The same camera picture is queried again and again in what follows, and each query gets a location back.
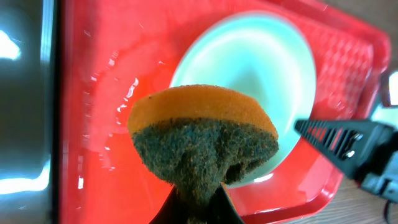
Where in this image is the black water-filled tray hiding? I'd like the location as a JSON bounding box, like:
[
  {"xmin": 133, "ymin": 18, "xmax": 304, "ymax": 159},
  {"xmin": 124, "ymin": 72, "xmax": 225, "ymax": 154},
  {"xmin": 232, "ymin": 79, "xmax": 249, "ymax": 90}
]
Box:
[{"xmin": 1, "ymin": 0, "xmax": 58, "ymax": 223}]

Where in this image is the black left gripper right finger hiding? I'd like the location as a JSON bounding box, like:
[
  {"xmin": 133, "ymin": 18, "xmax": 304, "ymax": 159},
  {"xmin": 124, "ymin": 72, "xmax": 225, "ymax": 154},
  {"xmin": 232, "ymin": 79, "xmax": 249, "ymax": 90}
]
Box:
[{"xmin": 294, "ymin": 119, "xmax": 397, "ymax": 180}]

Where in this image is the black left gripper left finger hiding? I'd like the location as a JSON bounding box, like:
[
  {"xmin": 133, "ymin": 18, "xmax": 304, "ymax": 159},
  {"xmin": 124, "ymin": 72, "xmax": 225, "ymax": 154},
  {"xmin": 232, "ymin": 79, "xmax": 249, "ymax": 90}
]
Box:
[{"xmin": 149, "ymin": 185, "xmax": 244, "ymax": 224}]

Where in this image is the orange green sponge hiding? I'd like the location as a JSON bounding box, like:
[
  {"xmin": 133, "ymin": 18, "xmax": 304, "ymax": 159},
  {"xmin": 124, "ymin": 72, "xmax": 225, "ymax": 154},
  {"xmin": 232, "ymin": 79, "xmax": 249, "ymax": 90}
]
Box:
[{"xmin": 127, "ymin": 85, "xmax": 279, "ymax": 205}]

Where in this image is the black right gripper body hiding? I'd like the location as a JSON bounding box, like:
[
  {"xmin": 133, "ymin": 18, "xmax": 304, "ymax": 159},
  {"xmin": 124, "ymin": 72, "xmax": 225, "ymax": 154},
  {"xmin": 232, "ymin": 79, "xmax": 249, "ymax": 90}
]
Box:
[{"xmin": 361, "ymin": 132, "xmax": 397, "ymax": 203}]

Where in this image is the light blue plate back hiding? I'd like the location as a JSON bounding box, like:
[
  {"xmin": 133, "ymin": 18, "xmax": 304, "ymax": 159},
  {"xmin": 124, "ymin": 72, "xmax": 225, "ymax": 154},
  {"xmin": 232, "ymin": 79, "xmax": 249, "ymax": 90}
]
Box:
[{"xmin": 170, "ymin": 11, "xmax": 317, "ymax": 188}]

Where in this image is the red plastic tray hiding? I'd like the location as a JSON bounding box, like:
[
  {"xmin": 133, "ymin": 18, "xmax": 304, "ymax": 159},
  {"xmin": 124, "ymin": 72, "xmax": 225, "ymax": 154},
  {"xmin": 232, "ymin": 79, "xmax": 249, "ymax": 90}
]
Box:
[{"xmin": 59, "ymin": 0, "xmax": 391, "ymax": 223}]

